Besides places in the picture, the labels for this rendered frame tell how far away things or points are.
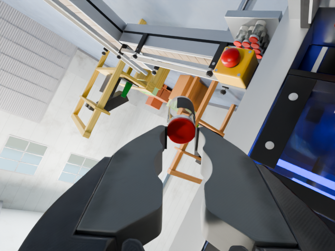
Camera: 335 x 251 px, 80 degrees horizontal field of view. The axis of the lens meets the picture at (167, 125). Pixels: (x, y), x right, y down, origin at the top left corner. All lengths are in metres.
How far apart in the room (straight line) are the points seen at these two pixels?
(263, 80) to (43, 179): 8.88
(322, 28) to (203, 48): 0.32
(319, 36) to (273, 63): 0.12
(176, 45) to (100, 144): 8.25
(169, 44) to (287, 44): 0.43
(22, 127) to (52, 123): 0.89
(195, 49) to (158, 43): 0.17
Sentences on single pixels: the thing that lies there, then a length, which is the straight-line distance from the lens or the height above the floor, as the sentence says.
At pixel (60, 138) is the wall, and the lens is 8.52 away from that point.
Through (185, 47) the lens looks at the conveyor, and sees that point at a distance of 0.75.
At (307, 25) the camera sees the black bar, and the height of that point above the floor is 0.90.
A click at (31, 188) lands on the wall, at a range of 9.22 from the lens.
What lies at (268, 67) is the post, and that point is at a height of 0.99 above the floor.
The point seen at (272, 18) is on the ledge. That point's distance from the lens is 0.55.
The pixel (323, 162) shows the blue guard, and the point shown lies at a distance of 0.41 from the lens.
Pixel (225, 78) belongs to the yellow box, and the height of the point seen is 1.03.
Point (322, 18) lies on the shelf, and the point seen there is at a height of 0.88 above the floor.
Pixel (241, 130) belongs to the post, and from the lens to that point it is 0.43.
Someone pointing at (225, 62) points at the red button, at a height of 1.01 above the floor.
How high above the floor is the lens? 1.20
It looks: 1 degrees down
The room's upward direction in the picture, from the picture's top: 154 degrees counter-clockwise
